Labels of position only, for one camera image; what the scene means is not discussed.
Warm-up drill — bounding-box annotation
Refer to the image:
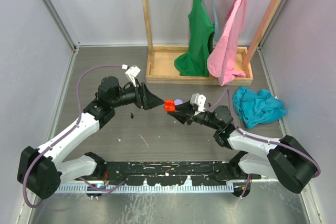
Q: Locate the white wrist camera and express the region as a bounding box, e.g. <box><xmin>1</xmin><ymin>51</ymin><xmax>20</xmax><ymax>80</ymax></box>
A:
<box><xmin>125</xmin><ymin>65</ymin><xmax>141</xmax><ymax>87</ymax></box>
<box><xmin>190</xmin><ymin>93</ymin><xmax>206</xmax><ymax>113</ymax></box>

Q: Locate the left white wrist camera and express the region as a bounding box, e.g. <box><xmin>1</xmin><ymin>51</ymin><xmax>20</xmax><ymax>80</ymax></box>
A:
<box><xmin>125</xmin><ymin>65</ymin><xmax>141</xmax><ymax>87</ymax></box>

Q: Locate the green shirt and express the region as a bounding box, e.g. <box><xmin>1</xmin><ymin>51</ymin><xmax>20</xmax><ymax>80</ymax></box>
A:
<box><xmin>174</xmin><ymin>0</ymin><xmax>215</xmax><ymax>77</ymax></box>

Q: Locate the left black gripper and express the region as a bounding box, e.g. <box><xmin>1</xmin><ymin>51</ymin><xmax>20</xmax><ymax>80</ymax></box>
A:
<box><xmin>111</xmin><ymin>79</ymin><xmax>164</xmax><ymax>110</ymax></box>

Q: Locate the wooden clothes rack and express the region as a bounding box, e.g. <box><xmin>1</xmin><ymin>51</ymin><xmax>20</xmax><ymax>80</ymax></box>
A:
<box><xmin>142</xmin><ymin>0</ymin><xmax>287</xmax><ymax>86</ymax></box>

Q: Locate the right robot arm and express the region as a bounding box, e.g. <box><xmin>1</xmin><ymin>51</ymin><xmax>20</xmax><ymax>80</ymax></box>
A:
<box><xmin>164</xmin><ymin>100</ymin><xmax>321</xmax><ymax>194</ymax></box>

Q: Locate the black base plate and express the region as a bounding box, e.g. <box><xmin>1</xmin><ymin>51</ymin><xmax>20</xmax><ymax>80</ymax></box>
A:
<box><xmin>99</xmin><ymin>161</ymin><xmax>262</xmax><ymax>187</ymax></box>

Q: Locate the teal cloth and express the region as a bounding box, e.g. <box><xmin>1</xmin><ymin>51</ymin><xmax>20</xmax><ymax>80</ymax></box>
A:
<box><xmin>233</xmin><ymin>87</ymin><xmax>287</xmax><ymax>129</ymax></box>

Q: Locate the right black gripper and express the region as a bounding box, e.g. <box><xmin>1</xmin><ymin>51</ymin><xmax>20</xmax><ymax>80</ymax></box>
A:
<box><xmin>168</xmin><ymin>99</ymin><xmax>221</xmax><ymax>130</ymax></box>

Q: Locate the white slotted cable duct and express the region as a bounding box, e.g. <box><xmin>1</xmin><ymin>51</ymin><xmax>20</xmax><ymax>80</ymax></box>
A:
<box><xmin>56</xmin><ymin>181</ymin><xmax>234</xmax><ymax>194</ymax></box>

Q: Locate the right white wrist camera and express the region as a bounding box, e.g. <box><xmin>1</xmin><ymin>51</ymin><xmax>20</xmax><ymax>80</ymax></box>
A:
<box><xmin>190</xmin><ymin>93</ymin><xmax>206</xmax><ymax>113</ymax></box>

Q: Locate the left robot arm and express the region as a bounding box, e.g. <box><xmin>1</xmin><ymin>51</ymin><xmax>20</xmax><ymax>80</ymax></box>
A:
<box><xmin>17</xmin><ymin>76</ymin><xmax>164</xmax><ymax>199</ymax></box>

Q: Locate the pink shirt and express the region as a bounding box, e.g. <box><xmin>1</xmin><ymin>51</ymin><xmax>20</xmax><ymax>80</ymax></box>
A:
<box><xmin>207</xmin><ymin>0</ymin><xmax>248</xmax><ymax>86</ymax></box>

